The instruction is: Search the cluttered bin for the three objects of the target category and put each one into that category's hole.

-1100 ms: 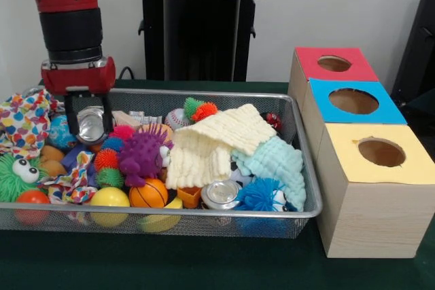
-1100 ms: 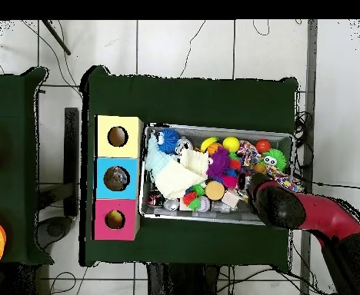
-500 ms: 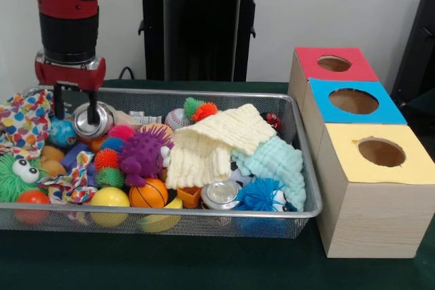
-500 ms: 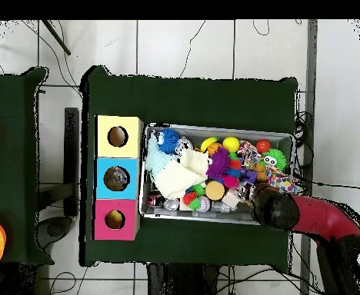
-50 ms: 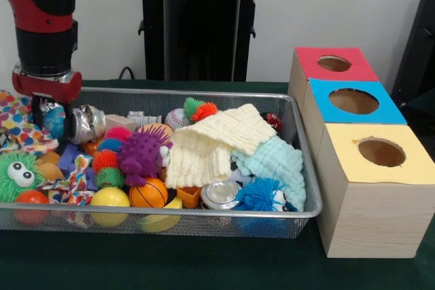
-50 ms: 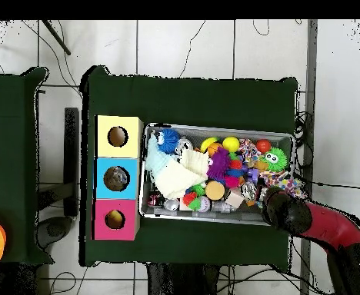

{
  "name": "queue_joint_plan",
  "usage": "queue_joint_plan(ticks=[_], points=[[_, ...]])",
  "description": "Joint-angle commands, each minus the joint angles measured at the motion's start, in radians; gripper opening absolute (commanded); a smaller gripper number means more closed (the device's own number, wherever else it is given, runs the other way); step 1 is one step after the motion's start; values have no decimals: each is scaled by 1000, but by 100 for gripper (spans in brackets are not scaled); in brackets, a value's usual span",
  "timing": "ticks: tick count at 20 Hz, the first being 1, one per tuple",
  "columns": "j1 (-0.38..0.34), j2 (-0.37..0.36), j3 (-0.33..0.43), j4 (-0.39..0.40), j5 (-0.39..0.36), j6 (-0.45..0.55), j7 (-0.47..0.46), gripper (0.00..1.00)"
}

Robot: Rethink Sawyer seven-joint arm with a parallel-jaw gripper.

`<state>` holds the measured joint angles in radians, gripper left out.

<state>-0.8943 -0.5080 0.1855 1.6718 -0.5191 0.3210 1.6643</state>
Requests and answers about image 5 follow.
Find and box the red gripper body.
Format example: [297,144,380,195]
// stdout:
[12,64,84,105]

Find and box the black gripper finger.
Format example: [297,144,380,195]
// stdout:
[31,94,45,128]
[63,101,77,144]

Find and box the dented silver can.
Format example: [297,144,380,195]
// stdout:
[69,105,107,145]

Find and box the colourful spotted cloth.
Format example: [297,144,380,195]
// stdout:
[37,153,97,206]
[0,89,61,156]

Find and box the cream waffle cloth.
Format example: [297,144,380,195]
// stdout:
[164,103,278,189]

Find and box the wooden box with three holes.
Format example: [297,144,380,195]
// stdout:
[288,46,435,259]

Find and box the blue green globe ball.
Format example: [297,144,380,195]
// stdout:
[43,105,67,139]

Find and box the tan plush teddy bear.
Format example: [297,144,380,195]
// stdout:
[35,150,67,182]

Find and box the green fuzzy toy with eyes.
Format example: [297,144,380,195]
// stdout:
[0,152,48,202]

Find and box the purple spiky hedgehog toy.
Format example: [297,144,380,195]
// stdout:
[117,130,175,187]

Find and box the orange toy basketball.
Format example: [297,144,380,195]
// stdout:
[128,177,170,209]

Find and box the dark green table cloth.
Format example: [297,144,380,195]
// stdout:
[0,79,435,290]
[406,88,435,124]

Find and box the blue fuzzy toy with eyes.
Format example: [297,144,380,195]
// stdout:
[233,177,297,213]

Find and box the mint waffle cloth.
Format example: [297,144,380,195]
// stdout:
[231,137,307,212]

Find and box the black upright panel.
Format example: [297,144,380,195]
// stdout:
[390,0,435,101]

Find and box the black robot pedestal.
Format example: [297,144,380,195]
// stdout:
[130,0,273,82]

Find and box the silver wire mesh bin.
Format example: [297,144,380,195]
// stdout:
[0,85,324,240]

